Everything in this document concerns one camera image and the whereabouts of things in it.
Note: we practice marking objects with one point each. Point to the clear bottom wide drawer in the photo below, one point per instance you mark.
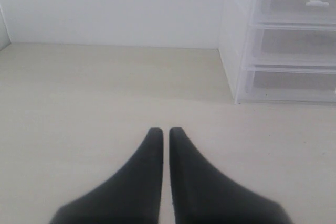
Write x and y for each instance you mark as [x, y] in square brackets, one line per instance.
[287, 84]

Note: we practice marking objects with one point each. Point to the white plastic drawer cabinet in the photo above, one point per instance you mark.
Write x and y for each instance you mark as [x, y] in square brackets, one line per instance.
[238, 20]

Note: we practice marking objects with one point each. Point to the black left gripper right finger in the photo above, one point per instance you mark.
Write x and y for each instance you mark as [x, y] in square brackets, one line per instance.
[202, 194]

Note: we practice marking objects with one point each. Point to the clear wide drawer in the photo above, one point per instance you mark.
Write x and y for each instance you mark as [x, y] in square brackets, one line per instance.
[287, 84]
[291, 45]

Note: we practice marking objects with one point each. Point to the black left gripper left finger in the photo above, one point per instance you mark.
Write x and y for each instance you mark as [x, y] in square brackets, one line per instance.
[131, 195]

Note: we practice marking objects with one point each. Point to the clear middle wide drawer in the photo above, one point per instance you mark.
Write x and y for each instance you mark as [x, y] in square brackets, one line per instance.
[291, 45]

